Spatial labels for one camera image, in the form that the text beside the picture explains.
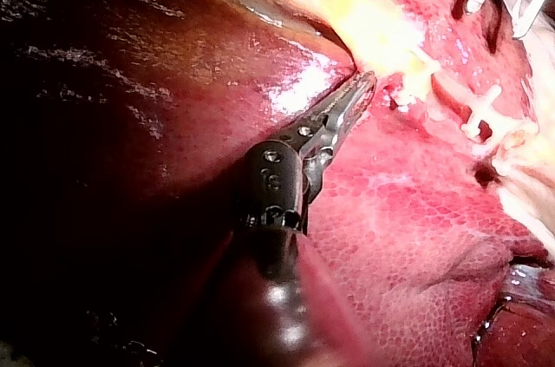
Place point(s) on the dark red liver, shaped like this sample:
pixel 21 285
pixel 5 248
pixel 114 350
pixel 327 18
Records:
pixel 412 232

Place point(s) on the gallbladder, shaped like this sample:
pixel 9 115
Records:
pixel 347 7

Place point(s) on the left arm instrument jaw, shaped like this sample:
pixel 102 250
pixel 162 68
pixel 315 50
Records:
pixel 344 93
pixel 353 113

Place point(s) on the left arm instrument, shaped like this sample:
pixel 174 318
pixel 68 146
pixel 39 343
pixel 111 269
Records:
pixel 271 185

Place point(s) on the dark left arm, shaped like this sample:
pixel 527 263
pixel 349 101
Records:
pixel 282 297

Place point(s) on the pale fatty tissue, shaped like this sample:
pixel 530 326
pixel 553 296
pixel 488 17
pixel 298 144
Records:
pixel 531 167

